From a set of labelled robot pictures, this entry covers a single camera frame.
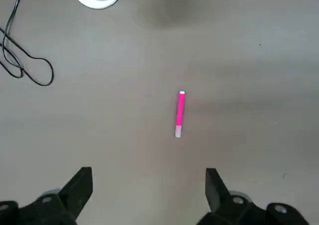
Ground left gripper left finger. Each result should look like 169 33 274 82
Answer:
0 167 93 225

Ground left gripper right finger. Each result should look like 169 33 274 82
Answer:
198 168 311 225

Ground pink marker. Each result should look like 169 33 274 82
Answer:
174 90 187 139

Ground black lamp cable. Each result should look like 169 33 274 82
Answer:
0 0 54 87

